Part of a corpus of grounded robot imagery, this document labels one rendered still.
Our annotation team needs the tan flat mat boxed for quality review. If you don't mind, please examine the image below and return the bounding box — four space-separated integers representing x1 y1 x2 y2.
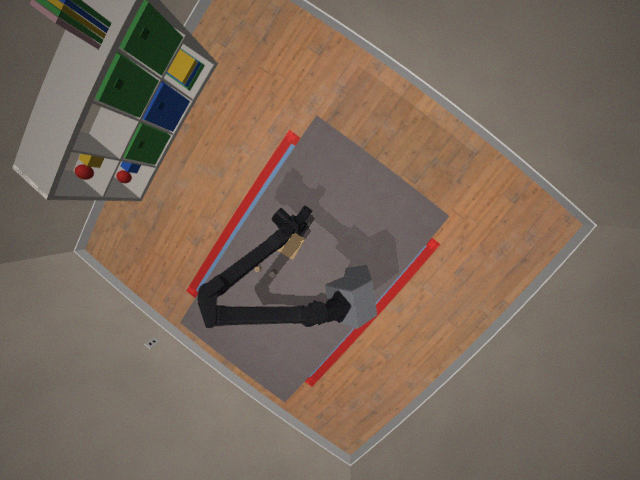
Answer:
277 233 305 260

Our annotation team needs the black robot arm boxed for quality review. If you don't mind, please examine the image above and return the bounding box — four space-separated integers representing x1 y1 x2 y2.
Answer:
197 206 351 328

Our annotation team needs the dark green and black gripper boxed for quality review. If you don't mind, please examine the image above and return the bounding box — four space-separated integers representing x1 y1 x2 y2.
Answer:
290 215 309 237

